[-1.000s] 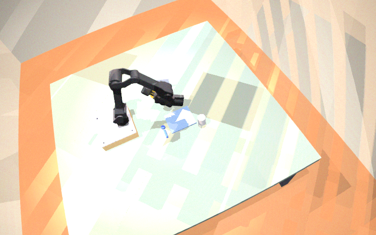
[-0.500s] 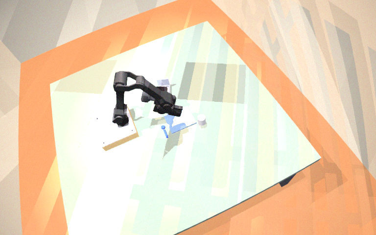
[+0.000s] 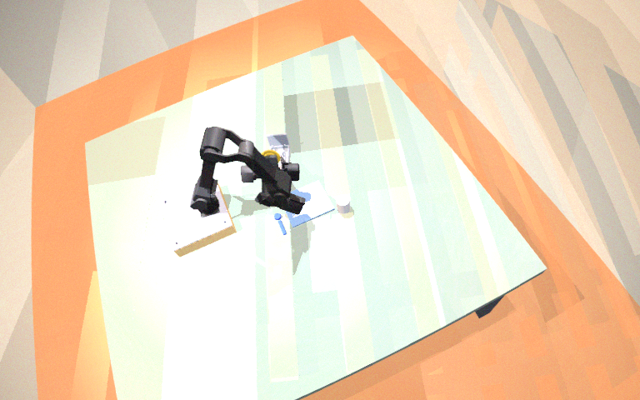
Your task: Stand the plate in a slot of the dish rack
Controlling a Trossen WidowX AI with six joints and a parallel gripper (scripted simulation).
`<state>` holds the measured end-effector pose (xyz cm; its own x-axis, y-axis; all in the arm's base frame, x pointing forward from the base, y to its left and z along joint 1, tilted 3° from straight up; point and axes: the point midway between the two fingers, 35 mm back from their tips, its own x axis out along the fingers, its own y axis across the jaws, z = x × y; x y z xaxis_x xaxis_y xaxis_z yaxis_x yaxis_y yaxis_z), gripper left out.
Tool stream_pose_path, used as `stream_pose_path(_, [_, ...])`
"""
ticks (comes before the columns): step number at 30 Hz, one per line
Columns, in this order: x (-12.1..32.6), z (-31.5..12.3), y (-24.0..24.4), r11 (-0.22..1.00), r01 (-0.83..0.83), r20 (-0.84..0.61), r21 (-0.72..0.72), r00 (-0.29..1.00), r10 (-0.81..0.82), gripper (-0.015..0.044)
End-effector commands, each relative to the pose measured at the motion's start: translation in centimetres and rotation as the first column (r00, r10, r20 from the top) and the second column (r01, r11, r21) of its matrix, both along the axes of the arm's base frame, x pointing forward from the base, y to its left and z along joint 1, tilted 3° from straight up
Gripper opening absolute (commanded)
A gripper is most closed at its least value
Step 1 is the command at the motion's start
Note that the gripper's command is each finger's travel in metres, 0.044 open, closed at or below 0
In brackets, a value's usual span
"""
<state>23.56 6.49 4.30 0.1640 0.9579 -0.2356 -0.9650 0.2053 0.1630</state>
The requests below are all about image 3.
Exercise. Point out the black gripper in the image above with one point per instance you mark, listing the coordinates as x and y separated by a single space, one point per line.
292 169

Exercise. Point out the white dish rack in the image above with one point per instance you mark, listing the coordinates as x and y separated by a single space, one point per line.
280 144

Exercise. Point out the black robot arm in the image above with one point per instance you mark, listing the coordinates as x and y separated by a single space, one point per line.
276 192

